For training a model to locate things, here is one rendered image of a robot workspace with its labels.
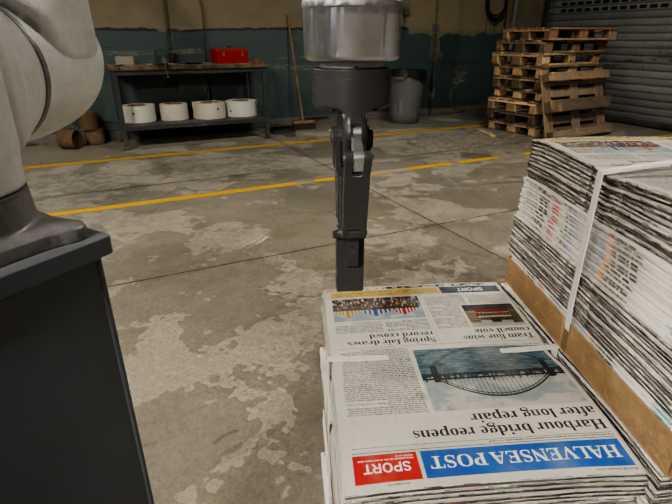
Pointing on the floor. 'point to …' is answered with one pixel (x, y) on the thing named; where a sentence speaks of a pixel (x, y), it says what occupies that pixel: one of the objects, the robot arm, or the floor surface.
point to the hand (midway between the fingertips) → (349, 260)
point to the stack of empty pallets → (515, 113)
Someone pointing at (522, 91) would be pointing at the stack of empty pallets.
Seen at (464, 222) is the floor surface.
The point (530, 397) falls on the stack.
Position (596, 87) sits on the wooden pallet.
